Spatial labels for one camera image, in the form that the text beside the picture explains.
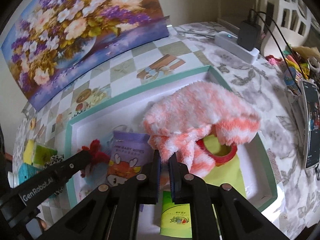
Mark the purple baby wipes pack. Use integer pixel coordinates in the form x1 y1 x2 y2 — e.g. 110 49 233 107
106 131 154 186

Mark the red tape roll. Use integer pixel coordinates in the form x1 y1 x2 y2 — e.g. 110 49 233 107
196 135 238 166

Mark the green microfiber cloth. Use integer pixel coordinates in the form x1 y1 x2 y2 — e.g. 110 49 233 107
201 134 248 198

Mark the red pink pipe cleaner flower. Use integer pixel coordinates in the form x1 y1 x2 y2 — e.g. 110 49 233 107
81 139 110 178

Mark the pink white striped fluffy towel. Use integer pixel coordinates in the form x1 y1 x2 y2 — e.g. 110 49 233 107
142 81 261 178

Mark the gold foil coin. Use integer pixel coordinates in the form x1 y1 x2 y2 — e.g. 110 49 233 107
29 118 36 130

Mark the blue face mask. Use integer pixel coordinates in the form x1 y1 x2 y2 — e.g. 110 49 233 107
84 163 108 189

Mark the yellow sponge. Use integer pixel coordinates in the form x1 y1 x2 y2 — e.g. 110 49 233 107
23 140 34 165

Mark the leopard print scrunchie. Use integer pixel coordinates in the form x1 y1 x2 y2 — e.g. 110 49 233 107
43 154 64 170

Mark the person left hand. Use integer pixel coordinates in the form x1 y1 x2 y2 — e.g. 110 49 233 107
36 217 47 231

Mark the teal plastic toy box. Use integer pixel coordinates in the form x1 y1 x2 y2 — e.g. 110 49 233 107
18 163 41 185

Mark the teal rimmed white tray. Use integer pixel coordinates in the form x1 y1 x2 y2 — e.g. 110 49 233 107
64 65 279 213

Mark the white power strip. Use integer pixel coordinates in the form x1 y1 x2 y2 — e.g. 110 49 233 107
214 31 259 64

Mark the smartphone with lit screen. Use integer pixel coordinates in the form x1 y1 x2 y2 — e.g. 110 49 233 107
300 80 319 170

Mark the black power adapter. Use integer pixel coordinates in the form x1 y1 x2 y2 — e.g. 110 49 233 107
237 20 261 51

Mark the clutter pile of small items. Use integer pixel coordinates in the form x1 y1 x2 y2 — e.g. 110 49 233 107
266 46 319 95

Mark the flower painting canvas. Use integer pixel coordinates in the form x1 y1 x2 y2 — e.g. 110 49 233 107
1 0 169 110

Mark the white lattice chair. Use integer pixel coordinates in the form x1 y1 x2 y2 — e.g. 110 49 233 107
257 0 319 57

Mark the black charger cable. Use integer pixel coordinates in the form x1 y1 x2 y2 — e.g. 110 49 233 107
248 8 311 81

